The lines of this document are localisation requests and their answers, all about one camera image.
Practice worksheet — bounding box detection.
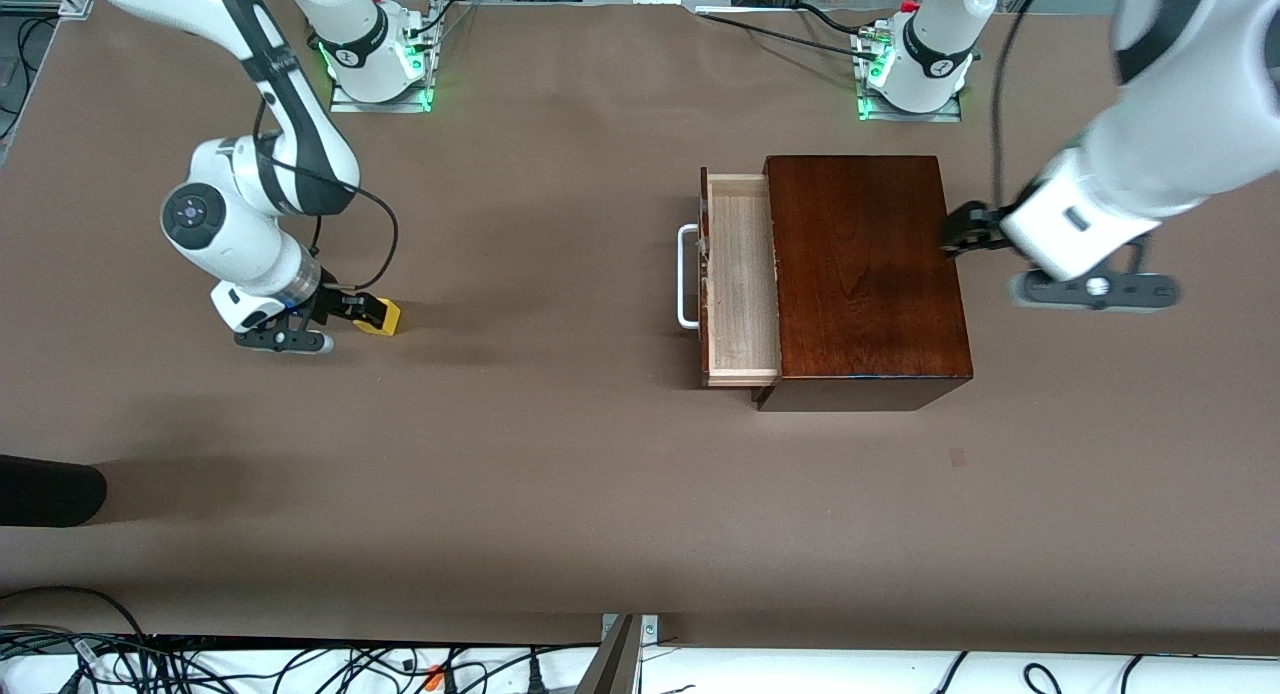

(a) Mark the yellow cube block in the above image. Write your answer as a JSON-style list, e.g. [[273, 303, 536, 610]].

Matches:
[[353, 298, 402, 337]]

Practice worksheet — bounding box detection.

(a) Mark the wooden drawer with white handle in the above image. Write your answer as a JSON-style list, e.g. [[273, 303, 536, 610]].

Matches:
[[677, 167, 784, 389]]

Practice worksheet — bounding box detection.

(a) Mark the dark brown wooden cabinet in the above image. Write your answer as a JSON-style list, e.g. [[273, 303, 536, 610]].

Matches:
[[757, 155, 975, 413]]

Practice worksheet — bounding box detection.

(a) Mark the black rounded object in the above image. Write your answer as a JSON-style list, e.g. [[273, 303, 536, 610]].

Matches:
[[0, 454, 108, 528]]

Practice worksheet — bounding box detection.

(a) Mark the grey metal bar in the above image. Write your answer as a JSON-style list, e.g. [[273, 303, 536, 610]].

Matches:
[[574, 615, 642, 694]]

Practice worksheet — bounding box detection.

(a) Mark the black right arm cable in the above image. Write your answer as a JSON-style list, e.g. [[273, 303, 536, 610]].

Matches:
[[250, 92, 400, 294]]

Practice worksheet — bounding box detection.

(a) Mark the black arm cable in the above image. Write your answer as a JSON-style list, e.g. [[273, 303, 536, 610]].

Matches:
[[989, 0, 1053, 211], [250, 92, 400, 294]]

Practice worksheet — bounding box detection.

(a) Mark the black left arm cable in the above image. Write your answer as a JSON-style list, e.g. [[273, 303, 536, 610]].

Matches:
[[989, 0, 1053, 211]]

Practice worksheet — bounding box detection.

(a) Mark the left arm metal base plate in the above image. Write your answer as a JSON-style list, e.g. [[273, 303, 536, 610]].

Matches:
[[857, 86, 963, 123]]

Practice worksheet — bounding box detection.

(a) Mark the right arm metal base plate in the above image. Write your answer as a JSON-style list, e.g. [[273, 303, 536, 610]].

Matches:
[[329, 72, 434, 114]]

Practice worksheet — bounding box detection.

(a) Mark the black cable on table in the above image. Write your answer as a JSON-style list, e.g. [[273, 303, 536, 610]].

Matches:
[[694, 4, 883, 61]]

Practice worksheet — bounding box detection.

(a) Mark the black cable tangle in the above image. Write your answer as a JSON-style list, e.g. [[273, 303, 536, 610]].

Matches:
[[0, 586, 601, 694]]

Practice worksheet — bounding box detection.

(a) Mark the silver metal bracket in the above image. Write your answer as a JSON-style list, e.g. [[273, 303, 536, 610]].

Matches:
[[601, 614, 660, 647]]

